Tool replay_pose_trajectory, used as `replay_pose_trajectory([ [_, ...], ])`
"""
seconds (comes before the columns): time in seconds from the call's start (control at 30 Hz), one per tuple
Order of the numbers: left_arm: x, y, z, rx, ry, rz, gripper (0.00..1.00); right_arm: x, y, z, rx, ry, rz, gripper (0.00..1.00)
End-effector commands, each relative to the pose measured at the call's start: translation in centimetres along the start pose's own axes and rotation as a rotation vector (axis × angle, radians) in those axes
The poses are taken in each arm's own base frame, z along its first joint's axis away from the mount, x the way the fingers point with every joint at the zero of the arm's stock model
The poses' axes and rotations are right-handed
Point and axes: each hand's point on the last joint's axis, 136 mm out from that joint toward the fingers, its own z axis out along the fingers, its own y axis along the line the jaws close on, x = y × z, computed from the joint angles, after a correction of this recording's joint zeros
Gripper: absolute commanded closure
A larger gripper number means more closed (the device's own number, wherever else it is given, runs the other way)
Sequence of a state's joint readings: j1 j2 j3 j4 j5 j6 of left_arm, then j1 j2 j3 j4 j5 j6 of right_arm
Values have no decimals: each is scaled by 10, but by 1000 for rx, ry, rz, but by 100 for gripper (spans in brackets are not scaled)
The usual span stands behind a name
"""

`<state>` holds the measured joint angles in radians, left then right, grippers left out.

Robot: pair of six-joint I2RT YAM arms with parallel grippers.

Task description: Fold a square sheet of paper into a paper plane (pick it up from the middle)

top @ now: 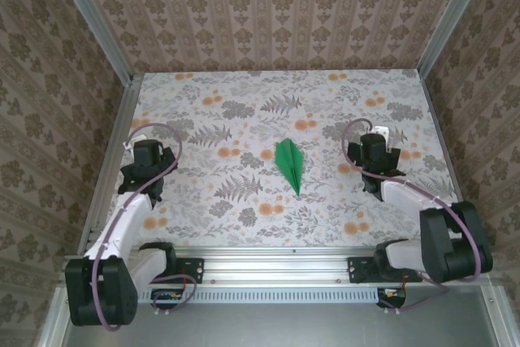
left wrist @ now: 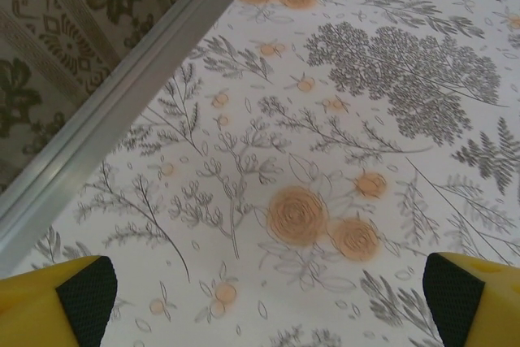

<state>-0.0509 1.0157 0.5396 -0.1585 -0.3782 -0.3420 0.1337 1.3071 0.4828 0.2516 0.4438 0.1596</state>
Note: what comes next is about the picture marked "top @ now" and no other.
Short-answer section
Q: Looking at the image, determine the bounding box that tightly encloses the green paper sheet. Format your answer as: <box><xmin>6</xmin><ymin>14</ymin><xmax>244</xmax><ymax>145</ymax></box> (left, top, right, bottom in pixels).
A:
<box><xmin>275</xmin><ymin>137</ymin><xmax>306</xmax><ymax>197</ymax></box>

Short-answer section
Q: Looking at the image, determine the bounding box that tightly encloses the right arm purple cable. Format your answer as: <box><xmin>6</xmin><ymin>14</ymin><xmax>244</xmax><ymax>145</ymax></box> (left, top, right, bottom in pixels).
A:
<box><xmin>340</xmin><ymin>118</ymin><xmax>488</xmax><ymax>315</ymax></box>

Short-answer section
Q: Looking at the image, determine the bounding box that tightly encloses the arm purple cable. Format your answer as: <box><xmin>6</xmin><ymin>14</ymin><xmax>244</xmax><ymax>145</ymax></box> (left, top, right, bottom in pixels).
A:
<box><xmin>91</xmin><ymin>121</ymin><xmax>200</xmax><ymax>332</ymax></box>
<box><xmin>340</xmin><ymin>118</ymin><xmax>488</xmax><ymax>315</ymax></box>

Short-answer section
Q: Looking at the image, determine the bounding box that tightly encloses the aluminium side rail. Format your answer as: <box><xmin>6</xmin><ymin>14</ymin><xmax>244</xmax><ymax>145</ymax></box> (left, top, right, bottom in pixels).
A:
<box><xmin>417</xmin><ymin>72</ymin><xmax>479</xmax><ymax>254</ymax></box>
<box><xmin>79</xmin><ymin>73</ymin><xmax>143</xmax><ymax>257</ymax></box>

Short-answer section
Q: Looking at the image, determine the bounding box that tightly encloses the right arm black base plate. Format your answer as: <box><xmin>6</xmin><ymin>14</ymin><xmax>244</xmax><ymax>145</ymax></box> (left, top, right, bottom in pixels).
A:
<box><xmin>348</xmin><ymin>256</ymin><xmax>423</xmax><ymax>285</ymax></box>

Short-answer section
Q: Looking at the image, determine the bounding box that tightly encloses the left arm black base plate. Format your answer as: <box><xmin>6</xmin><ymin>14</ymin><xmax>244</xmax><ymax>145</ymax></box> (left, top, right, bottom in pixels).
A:
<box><xmin>132</xmin><ymin>256</ymin><xmax>206</xmax><ymax>284</ymax></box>

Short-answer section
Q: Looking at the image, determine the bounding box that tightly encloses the aluminium frame post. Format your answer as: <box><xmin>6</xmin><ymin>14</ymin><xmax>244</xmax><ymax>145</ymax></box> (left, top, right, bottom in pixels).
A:
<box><xmin>51</xmin><ymin>0</ymin><xmax>136</xmax><ymax>85</ymax></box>
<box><xmin>417</xmin><ymin>0</ymin><xmax>496</xmax><ymax>78</ymax></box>

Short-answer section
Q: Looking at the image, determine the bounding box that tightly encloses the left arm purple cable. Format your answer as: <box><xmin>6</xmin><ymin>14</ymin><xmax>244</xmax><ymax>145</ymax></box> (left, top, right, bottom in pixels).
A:
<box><xmin>91</xmin><ymin>121</ymin><xmax>200</xmax><ymax>332</ymax></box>

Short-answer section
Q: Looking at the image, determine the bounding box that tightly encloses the black circuit board with wires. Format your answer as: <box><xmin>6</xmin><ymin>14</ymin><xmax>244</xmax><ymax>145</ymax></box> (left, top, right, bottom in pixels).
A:
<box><xmin>150</xmin><ymin>288</ymin><xmax>184</xmax><ymax>310</ymax></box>
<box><xmin>376</xmin><ymin>286</ymin><xmax>408</xmax><ymax>310</ymax></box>

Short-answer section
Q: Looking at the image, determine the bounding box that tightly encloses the long aluminium frame rail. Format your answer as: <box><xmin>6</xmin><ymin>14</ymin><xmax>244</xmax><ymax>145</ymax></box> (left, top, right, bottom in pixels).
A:
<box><xmin>58</xmin><ymin>247</ymin><xmax>505</xmax><ymax>286</ymax></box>

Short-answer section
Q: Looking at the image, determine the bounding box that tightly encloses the white slotted cable duct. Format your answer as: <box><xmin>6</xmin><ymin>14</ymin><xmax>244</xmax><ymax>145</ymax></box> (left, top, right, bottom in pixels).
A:
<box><xmin>75</xmin><ymin>288</ymin><xmax>383</xmax><ymax>304</ymax></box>

